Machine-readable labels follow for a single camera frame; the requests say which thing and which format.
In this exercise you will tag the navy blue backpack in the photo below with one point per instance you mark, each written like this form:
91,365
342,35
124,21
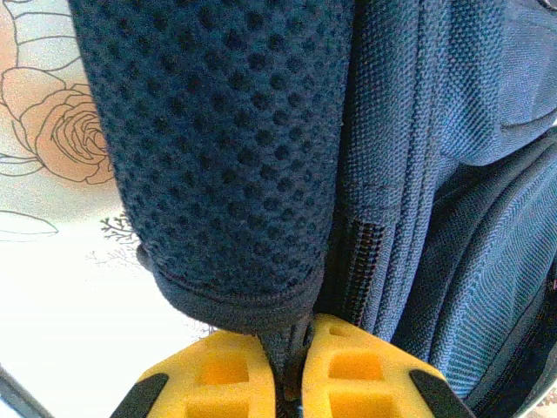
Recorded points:
217,130

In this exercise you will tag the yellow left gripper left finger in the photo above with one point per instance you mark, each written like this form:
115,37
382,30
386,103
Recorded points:
217,374

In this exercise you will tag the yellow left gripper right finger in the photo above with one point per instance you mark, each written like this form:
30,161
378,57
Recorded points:
357,370

